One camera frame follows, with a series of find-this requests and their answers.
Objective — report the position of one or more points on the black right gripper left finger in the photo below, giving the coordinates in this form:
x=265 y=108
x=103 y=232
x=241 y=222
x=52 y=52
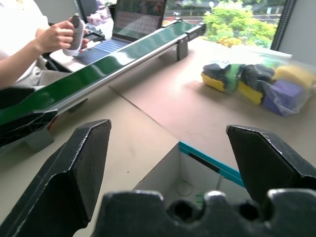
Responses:
x=61 y=187

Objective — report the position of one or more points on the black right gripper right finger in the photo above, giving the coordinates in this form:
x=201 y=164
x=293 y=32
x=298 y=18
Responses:
x=266 y=163

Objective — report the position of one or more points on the white grey handheld remote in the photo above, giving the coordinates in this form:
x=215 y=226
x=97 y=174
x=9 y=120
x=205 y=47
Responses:
x=77 y=37

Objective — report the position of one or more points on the cardboard shoebox with teal rim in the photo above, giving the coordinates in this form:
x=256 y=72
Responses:
x=138 y=138

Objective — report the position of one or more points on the person's right hand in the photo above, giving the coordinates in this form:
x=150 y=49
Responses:
x=55 y=35

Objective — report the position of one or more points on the purple foam block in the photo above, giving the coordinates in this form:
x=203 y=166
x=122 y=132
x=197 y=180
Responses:
x=284 y=96

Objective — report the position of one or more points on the yellow black sponge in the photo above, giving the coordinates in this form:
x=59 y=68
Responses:
x=213 y=80
x=250 y=92

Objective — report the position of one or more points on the clear plastic bag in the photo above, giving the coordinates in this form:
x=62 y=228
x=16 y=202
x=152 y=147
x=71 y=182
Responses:
x=271 y=74

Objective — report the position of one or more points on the green sponge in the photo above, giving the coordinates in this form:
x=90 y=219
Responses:
x=233 y=77

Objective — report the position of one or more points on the pale yellow sponge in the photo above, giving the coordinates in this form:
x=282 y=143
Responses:
x=296 y=74

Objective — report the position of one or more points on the small black device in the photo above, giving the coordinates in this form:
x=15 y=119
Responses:
x=93 y=36

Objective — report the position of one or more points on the person in white shirt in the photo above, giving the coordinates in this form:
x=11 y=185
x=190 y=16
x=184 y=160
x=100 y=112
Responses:
x=17 y=17

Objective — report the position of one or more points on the purple plush toy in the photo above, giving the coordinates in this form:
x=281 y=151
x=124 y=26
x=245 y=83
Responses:
x=100 y=13

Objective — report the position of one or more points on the grey laptop computer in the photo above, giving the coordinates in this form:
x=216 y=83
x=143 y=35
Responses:
x=138 y=24

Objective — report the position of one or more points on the green conveyor belt silver frame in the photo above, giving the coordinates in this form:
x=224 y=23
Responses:
x=103 y=69

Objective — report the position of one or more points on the black window frame post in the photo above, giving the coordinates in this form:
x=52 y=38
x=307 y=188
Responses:
x=284 y=22

